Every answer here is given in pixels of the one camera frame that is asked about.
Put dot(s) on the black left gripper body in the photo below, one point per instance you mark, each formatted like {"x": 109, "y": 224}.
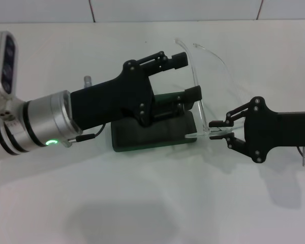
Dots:
{"x": 111, "y": 99}

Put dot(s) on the short silver cylindrical plug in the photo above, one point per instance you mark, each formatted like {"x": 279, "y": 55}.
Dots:
{"x": 87, "y": 81}

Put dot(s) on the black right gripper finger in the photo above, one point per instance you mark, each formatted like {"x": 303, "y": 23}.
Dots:
{"x": 218, "y": 137}
{"x": 217, "y": 123}

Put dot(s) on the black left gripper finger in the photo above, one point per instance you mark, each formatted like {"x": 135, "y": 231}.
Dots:
{"x": 179, "y": 61}
{"x": 193, "y": 93}

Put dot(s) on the dark green glasses case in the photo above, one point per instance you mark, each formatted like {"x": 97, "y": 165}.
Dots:
{"x": 147, "y": 138}

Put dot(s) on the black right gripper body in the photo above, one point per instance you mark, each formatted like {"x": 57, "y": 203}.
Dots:
{"x": 282, "y": 129}

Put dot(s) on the clear plastic glasses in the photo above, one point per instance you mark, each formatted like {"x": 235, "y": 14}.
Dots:
{"x": 203, "y": 119}

